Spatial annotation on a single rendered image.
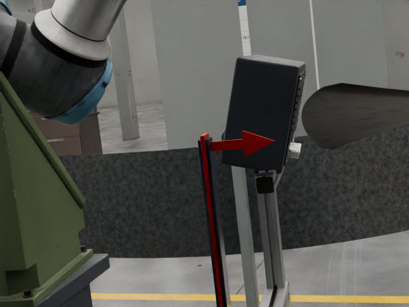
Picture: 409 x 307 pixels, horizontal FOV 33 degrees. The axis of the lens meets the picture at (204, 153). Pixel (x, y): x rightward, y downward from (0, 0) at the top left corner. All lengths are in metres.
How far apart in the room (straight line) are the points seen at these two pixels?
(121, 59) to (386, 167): 9.63
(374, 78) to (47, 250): 5.95
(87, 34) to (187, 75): 6.16
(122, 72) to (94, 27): 10.99
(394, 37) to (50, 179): 4.20
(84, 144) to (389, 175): 5.12
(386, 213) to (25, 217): 1.93
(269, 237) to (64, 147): 6.30
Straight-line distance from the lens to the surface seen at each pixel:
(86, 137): 7.42
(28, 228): 0.84
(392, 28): 4.95
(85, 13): 0.96
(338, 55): 6.73
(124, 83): 11.95
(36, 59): 0.98
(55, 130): 7.44
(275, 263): 1.19
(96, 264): 0.97
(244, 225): 2.45
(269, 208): 1.17
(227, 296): 0.66
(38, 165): 0.87
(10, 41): 0.98
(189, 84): 7.12
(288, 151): 1.24
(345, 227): 2.55
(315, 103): 0.54
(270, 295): 1.18
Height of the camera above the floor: 1.26
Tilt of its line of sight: 8 degrees down
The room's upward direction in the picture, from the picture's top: 7 degrees counter-clockwise
